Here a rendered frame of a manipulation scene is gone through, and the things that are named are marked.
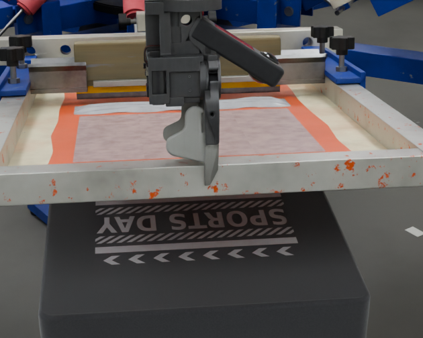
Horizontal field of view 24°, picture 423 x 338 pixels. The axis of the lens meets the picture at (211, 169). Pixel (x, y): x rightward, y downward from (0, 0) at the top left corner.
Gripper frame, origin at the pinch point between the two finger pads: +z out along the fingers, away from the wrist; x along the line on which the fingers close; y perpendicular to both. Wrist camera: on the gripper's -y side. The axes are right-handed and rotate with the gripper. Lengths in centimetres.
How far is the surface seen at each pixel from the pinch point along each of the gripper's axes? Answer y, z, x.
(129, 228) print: 9.6, 17.3, -32.2
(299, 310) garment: -12.5, 22.9, -10.0
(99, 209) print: 14.2, 16.1, -38.6
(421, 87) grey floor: -134, 53, -336
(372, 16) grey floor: -139, 31, -448
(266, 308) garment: -8.1, 22.2, -9.9
